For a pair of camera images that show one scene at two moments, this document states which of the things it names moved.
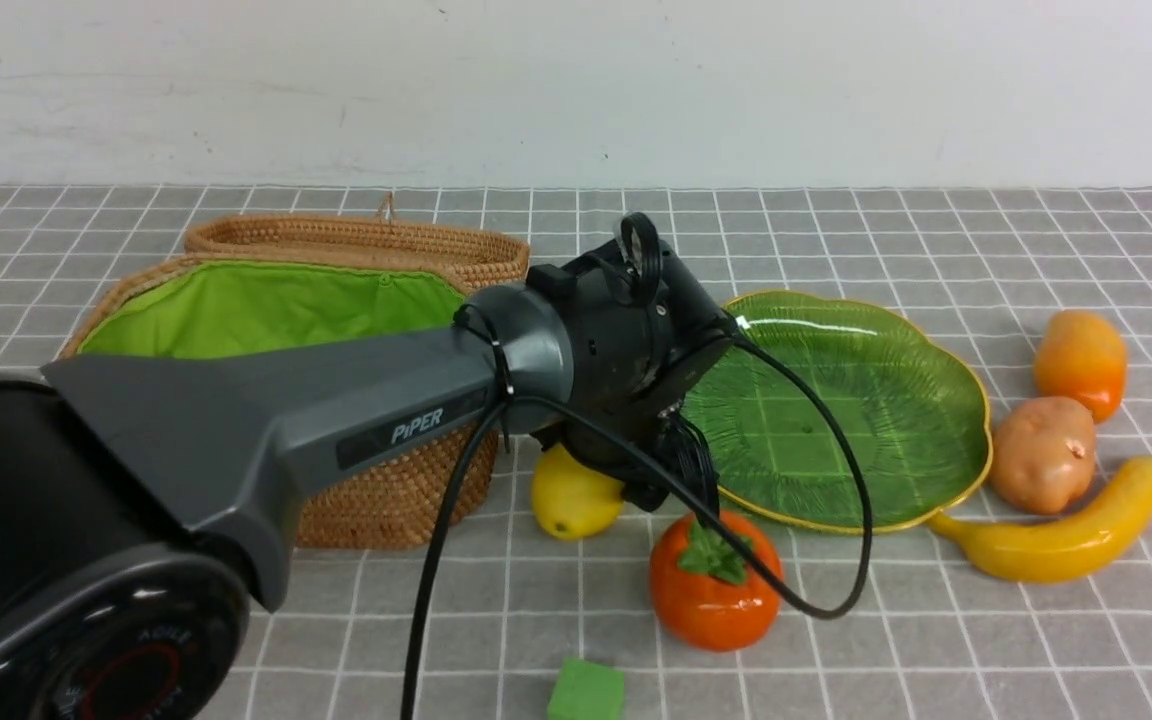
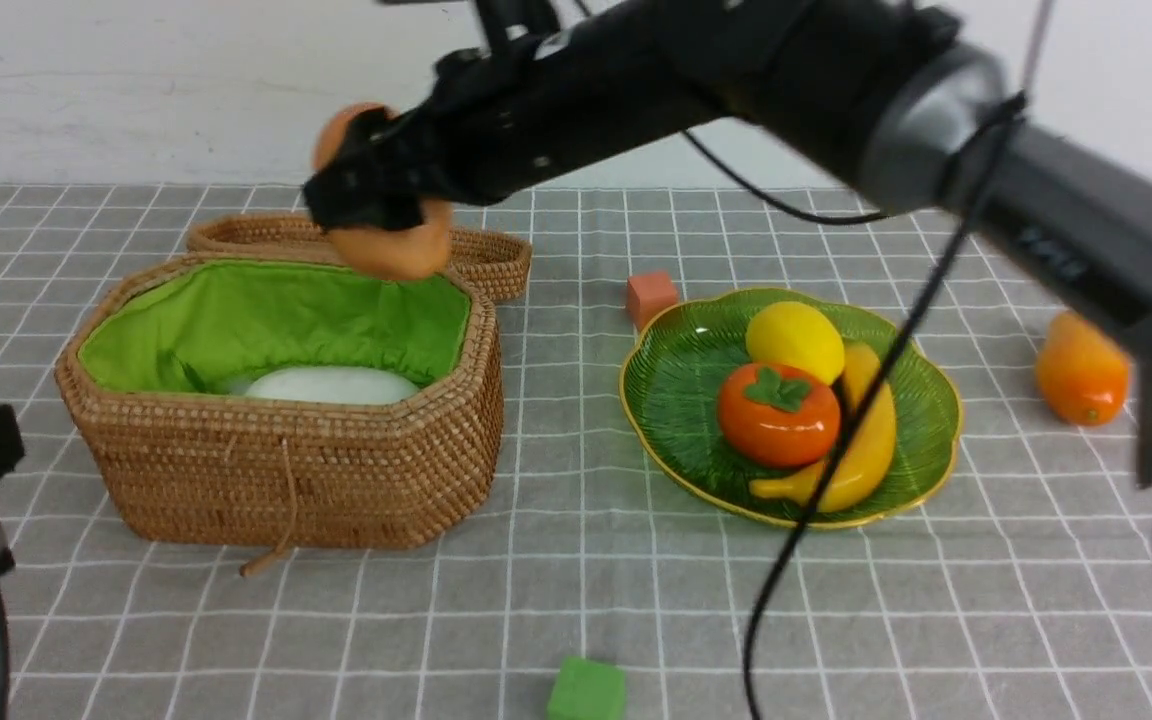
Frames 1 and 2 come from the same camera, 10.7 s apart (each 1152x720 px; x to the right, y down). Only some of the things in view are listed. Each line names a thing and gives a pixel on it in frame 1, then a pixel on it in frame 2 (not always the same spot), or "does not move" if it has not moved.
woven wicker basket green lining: (209, 305) does not move
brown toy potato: (1043, 453) -> (391, 255)
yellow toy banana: (1083, 544) -> (869, 454)
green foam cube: (587, 690) does not move
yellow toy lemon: (572, 501) -> (797, 333)
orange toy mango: (1081, 355) does not move
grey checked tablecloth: (1079, 583) does not move
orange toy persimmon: (707, 593) -> (777, 417)
